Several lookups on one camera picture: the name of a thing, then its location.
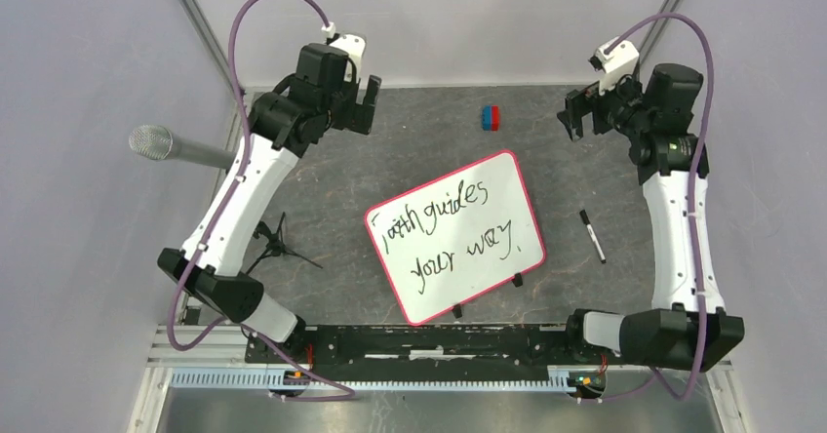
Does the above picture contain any white whiteboard marker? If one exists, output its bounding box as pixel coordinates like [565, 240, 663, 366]
[579, 210, 607, 264]

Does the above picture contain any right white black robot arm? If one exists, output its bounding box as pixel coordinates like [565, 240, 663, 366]
[557, 63, 745, 373]

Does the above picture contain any black microphone stand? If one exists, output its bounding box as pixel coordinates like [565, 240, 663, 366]
[245, 212, 323, 276]

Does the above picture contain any blue and red eraser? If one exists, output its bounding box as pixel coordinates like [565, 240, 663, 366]
[481, 105, 500, 132]

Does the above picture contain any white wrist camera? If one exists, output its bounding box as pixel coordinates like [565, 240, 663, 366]
[321, 21, 367, 84]
[589, 37, 640, 96]

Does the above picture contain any blue toothed cable rail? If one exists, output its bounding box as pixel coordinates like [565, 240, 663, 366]
[170, 368, 575, 394]

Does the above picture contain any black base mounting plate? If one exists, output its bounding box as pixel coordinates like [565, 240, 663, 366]
[280, 324, 624, 382]

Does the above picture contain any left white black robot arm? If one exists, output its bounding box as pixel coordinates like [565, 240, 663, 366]
[157, 34, 381, 363]

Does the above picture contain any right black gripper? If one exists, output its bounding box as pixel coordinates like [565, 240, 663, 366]
[558, 66, 654, 141]

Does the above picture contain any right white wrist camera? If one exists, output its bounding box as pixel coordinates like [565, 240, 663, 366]
[589, 37, 640, 96]

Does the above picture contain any pink framed whiteboard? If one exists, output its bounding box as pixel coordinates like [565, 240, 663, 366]
[364, 150, 547, 326]

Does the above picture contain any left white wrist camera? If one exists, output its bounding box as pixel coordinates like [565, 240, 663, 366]
[321, 21, 367, 84]

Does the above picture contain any grey microphone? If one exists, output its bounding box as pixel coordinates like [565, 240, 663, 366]
[128, 125, 235, 170]

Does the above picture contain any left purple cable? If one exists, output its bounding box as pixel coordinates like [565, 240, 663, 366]
[165, 0, 357, 404]

